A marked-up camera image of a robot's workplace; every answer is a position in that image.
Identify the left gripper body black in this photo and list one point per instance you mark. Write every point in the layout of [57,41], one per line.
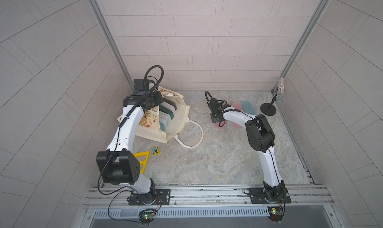
[153,100]

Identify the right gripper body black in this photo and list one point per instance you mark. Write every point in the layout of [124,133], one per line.
[214,117]

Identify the teal translucent pencil case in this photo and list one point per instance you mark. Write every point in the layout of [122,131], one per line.
[248,107]

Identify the floral canvas tote bag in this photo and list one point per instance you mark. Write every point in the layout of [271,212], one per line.
[135,121]

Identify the pale mint pencil case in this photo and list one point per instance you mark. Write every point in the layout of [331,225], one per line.
[164,120]

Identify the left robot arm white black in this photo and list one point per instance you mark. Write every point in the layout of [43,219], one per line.
[117,164]

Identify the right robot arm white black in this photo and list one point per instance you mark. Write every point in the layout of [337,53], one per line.
[261,138]

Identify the dark green pencil case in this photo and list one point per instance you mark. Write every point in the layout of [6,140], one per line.
[166,111]

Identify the dark grey pencil case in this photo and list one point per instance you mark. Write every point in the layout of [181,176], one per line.
[171,103]

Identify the small round yellow sticker toy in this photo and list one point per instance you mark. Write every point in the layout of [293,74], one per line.
[155,150]

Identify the glitter microphone on stand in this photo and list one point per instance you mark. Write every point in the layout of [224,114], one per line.
[278,96]

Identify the yellow triangular plastic tool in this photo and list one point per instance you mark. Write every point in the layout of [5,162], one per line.
[143,158]

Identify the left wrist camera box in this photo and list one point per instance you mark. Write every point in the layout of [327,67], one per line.
[141,86]

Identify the left circuit board with wires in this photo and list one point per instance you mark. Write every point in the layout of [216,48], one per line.
[147,216]

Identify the circuit board with wires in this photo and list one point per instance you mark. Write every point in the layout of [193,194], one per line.
[147,216]
[276,214]

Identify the right circuit board with wires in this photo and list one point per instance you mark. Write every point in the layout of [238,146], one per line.
[276,214]

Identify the aluminium mounting rail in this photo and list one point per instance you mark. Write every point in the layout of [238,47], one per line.
[207,195]

